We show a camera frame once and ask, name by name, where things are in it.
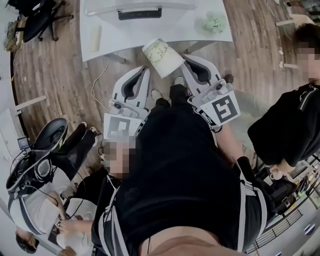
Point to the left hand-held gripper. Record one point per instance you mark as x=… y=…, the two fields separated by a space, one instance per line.
x=117 y=127

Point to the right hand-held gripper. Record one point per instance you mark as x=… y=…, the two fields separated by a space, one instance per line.
x=223 y=107

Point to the white patterned paper cup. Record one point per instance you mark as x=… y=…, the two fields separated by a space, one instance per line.
x=162 y=56

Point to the clear plastic storage box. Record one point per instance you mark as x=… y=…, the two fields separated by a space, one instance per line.
x=105 y=6

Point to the person's right forearm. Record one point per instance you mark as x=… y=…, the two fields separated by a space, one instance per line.
x=228 y=142

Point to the person's white shoe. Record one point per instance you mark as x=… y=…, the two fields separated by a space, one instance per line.
x=178 y=80
x=156 y=94

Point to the person's black trousers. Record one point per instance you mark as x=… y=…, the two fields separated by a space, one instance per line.
x=177 y=93

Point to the pale green fuzzy bundle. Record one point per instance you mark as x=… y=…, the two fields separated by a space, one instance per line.
x=213 y=22

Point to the cream rectangular block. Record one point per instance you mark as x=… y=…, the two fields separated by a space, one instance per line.
x=95 y=38

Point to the person's black shirt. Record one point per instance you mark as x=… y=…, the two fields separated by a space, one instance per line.
x=180 y=162

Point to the black round seat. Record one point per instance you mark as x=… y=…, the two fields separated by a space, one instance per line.
x=50 y=132

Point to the black office chair with headrest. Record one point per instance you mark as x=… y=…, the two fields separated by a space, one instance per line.
x=37 y=25

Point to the grey and black backpack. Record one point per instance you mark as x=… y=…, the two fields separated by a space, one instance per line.
x=42 y=170

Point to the small black monitor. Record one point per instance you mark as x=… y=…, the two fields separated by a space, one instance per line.
x=24 y=143

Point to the white curved desk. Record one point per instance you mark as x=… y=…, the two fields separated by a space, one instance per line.
x=5 y=112

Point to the person's bare neck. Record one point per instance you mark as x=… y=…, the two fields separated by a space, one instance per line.
x=182 y=242

